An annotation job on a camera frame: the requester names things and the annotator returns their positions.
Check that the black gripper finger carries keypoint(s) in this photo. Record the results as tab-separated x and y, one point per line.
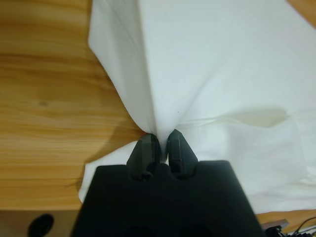
144	155
180	155

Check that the white Unitree T-shirt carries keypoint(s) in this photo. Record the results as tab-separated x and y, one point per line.
222	74

